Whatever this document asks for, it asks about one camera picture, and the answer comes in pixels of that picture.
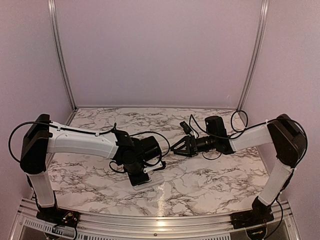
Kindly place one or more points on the front aluminium rail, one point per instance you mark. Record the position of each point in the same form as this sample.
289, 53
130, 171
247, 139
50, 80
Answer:
98, 226

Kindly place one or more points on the left aluminium frame post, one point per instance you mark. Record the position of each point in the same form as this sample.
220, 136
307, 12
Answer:
59, 51

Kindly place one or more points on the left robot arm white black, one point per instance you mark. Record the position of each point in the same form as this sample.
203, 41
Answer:
47, 137

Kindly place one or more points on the right aluminium frame post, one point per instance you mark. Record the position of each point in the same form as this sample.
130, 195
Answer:
262, 21

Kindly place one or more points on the white remote control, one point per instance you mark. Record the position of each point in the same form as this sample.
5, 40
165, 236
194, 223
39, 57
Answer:
155, 179

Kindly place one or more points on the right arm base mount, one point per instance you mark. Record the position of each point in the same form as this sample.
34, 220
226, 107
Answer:
245, 219

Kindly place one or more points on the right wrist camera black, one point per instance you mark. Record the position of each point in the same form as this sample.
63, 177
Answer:
186, 128

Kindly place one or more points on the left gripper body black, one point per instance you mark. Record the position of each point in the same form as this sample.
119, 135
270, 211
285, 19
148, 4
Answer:
132, 169

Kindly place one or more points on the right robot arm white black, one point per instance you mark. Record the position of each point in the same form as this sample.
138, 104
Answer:
285, 135

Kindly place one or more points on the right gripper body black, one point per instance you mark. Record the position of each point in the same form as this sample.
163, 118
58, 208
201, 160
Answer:
193, 140

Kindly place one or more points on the aluminium frame post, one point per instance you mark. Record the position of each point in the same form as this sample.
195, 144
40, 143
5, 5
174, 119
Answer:
59, 51
262, 21

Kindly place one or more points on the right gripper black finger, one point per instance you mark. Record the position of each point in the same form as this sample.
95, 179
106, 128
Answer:
185, 152
182, 145

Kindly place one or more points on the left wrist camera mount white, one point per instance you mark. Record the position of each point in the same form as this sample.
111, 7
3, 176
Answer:
159, 166

